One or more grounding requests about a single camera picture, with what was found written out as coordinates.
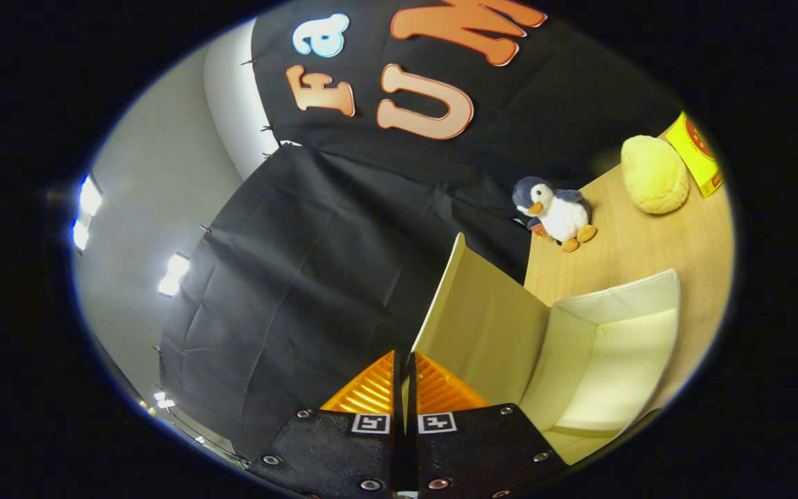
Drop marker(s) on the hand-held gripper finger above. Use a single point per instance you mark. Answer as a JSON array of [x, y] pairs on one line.
[[397, 450], [411, 450]]

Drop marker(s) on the beige fabric storage box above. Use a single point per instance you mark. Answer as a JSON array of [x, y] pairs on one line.
[[614, 346]]

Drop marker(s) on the black backdrop cloth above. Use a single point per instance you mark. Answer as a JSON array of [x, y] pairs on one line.
[[316, 277]]

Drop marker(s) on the penguin plush toy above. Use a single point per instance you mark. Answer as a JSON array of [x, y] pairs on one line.
[[562, 215]]

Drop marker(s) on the ceiling light panel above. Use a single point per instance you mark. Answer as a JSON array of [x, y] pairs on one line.
[[80, 235], [174, 274], [89, 197]]

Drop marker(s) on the yellow round plush bun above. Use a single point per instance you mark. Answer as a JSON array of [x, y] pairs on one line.
[[652, 173]]

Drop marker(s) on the yellow book with red circle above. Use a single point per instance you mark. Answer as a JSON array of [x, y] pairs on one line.
[[697, 156]]

